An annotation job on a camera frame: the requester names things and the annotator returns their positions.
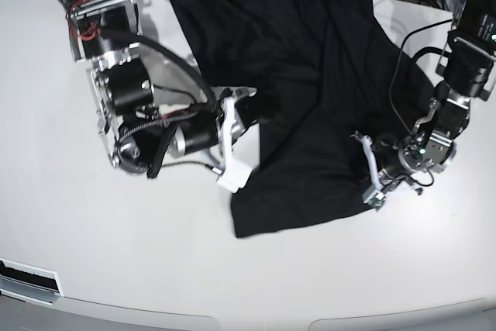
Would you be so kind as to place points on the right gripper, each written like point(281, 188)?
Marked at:
point(203, 131)

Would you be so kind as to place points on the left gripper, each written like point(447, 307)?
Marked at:
point(395, 162)

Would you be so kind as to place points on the black t-shirt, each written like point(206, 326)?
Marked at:
point(334, 71)

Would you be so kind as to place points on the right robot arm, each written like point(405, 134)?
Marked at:
point(137, 135)

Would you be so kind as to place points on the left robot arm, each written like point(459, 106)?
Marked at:
point(430, 142)

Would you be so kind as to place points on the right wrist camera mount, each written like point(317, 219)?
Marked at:
point(233, 173)

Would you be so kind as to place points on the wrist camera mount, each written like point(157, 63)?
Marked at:
point(233, 173)
point(373, 193)

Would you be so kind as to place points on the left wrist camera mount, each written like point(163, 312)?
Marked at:
point(373, 193)

